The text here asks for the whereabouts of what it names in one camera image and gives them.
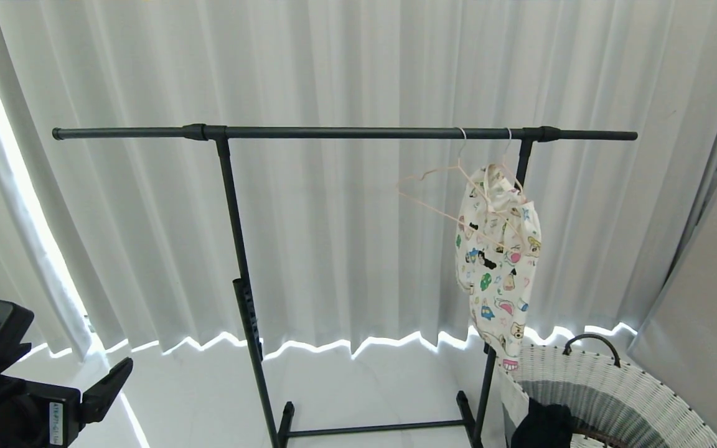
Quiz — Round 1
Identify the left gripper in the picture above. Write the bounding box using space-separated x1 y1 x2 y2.
0 358 134 448

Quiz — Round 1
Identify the pink clothes hanger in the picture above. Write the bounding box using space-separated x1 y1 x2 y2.
396 128 527 250
483 128 530 209

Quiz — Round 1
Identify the black garment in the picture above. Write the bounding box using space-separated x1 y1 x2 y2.
511 398 577 448

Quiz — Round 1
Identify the white laundry basket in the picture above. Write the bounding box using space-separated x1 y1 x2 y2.
499 333 717 448

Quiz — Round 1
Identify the black clothes rack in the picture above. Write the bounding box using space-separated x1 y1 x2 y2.
52 123 638 448

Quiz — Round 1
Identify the cream printed garment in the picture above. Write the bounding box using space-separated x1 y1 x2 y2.
455 163 543 373

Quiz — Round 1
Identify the white curtain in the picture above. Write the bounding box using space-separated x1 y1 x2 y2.
0 0 717 362

